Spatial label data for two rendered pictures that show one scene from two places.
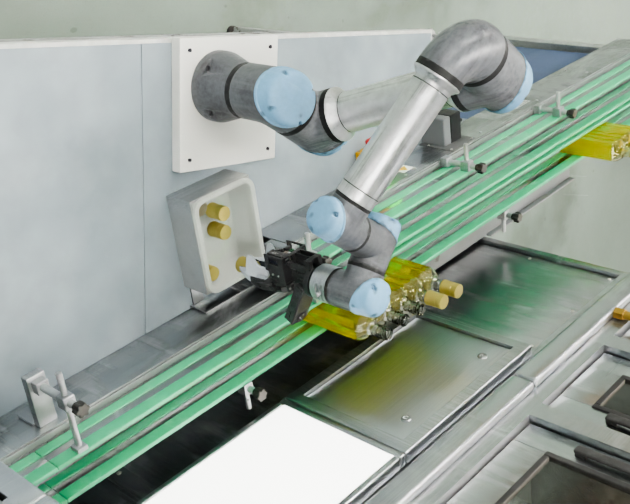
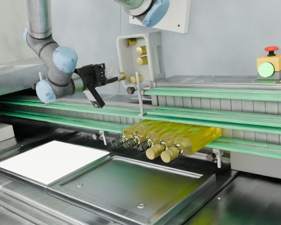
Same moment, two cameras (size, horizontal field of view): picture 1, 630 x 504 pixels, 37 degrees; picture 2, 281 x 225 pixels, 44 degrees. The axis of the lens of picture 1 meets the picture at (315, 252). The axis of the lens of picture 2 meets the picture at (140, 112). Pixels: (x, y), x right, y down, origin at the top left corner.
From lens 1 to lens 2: 2.29 m
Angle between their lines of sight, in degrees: 81
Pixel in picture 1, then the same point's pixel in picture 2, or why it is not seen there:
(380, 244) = (47, 62)
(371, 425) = (76, 175)
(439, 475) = (31, 205)
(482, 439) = (54, 217)
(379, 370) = (134, 172)
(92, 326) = not seen: hidden behind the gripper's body
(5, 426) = not seen: hidden behind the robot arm
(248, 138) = (167, 15)
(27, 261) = (80, 39)
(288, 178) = (203, 52)
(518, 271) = not seen: outside the picture
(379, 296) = (40, 89)
